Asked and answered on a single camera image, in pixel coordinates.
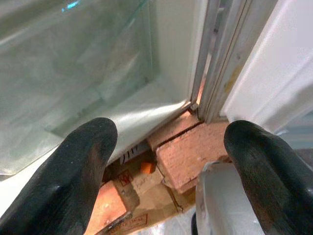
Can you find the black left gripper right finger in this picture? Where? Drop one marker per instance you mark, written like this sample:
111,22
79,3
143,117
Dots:
276,183

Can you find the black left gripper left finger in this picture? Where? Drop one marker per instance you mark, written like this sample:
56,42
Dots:
61,186

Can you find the red clay brick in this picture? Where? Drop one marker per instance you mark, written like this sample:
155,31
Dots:
107,208
171,129
190,156

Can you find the glass fridge shelf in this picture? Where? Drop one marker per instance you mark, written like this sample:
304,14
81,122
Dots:
61,73

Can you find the small orange block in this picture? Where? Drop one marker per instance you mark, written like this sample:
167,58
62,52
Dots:
148,168

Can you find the silver fridge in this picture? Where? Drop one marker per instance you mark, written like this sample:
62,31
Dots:
171,49

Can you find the grey robot leg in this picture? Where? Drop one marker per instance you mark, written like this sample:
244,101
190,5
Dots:
220,203

